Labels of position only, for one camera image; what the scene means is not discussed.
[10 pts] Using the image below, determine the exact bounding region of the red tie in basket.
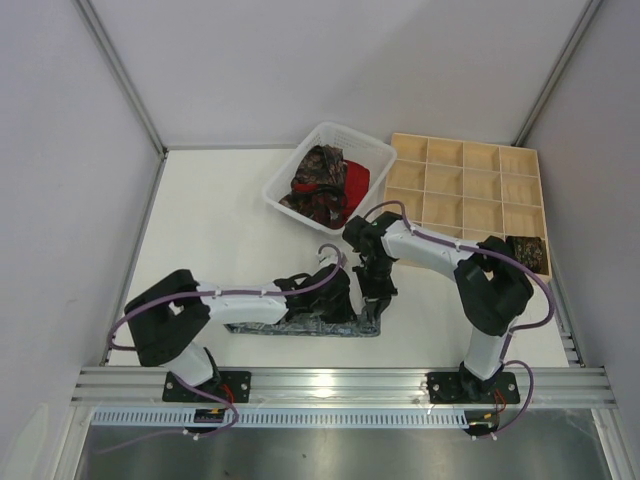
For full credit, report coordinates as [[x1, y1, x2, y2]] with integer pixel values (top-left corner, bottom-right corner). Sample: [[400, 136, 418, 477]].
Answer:
[[292, 160, 370, 216]]

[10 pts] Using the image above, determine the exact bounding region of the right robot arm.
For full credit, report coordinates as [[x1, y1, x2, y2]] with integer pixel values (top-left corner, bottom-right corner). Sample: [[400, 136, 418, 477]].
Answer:
[[343, 212, 533, 387]]

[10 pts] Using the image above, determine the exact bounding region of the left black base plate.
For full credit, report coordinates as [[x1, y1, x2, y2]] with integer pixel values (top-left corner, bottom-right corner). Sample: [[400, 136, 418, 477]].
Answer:
[[162, 370, 252, 404]]

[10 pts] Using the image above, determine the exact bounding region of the wooden compartment tray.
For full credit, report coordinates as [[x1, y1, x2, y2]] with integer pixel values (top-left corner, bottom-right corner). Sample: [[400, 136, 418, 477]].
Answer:
[[384, 133, 552, 281]]

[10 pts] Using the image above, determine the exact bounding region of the aluminium mounting rail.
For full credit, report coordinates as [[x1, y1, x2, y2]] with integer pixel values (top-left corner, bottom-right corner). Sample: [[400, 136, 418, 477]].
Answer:
[[71, 366, 617, 409]]

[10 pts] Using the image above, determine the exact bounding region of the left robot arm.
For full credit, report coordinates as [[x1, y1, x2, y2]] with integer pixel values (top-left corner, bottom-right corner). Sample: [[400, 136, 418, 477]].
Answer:
[[125, 263, 356, 387]]

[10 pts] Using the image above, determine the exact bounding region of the white slotted cable duct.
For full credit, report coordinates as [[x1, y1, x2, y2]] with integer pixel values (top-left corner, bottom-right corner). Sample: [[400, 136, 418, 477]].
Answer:
[[92, 409, 474, 429]]

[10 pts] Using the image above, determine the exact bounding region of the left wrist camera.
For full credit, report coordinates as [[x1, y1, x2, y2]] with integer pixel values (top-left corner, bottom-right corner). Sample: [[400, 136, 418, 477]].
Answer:
[[317, 251, 344, 268]]

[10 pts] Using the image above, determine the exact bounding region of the white plastic basket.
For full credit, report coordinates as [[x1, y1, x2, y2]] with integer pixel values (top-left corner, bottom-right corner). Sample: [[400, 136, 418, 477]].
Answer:
[[262, 122, 398, 235]]

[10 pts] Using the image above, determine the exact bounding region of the dark floral tie in basket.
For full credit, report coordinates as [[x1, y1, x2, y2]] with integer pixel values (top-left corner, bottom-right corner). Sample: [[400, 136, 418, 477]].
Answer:
[[279, 145, 346, 229]]

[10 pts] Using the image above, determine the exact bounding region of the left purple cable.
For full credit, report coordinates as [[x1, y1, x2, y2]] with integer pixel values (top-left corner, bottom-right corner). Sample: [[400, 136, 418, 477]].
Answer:
[[108, 243, 346, 354]]

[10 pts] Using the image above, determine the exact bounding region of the rolled dark patterned tie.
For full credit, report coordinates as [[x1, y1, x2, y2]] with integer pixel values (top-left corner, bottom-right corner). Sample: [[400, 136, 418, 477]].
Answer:
[[506, 236, 548, 275]]

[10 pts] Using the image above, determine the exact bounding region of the blue-grey floral tie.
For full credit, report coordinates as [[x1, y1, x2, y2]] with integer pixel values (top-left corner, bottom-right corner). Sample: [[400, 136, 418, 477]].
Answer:
[[225, 311, 381, 338]]

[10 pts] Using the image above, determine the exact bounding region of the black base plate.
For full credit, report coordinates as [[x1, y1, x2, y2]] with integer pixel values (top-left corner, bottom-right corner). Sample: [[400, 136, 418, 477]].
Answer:
[[426, 370, 521, 405], [162, 370, 252, 404]]

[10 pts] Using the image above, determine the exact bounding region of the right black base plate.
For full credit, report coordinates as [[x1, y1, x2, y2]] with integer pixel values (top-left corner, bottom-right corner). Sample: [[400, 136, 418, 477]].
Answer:
[[426, 370, 521, 405]]

